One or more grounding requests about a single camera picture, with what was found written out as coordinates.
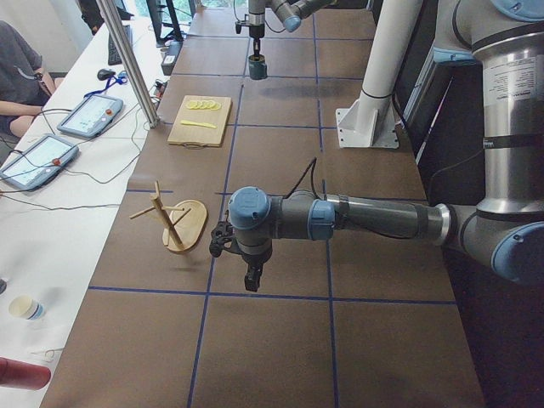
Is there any dark teal mug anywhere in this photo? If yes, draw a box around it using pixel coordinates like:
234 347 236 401
248 55 268 81

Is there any wooden cup storage rack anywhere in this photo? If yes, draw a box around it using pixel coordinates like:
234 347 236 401
129 180 208 253

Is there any paper cup blue white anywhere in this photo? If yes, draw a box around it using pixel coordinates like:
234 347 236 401
8 295 44 320

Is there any black power box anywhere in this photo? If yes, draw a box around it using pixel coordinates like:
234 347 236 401
161 41 183 76

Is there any bamboo cutting board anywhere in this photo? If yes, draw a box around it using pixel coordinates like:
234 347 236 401
167 95 232 147

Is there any white pillar with base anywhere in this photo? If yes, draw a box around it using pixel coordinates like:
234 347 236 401
337 1 411 149

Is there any black keyboard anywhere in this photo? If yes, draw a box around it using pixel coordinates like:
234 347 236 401
107 24 133 66

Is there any black computer mouse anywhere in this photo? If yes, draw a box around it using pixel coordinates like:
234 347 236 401
97 69 116 81

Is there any teach pendant upper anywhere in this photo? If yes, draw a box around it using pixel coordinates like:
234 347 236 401
57 94 124 139

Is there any teach pendant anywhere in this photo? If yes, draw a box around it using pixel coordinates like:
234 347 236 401
1 134 79 190
57 94 124 139

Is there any seated person grey shirt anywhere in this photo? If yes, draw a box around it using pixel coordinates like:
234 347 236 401
1 21 63 138

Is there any teach pendant lower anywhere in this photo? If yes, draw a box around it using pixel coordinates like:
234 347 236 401
1 134 79 190

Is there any red bottle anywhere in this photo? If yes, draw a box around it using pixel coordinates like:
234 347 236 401
1 357 51 390

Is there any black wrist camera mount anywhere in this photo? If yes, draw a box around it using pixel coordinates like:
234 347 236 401
209 221 237 258

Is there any blue lanyard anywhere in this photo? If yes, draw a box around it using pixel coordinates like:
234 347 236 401
83 71 129 98

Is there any aluminium frame post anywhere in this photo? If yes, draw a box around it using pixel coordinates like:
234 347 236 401
97 0 159 128

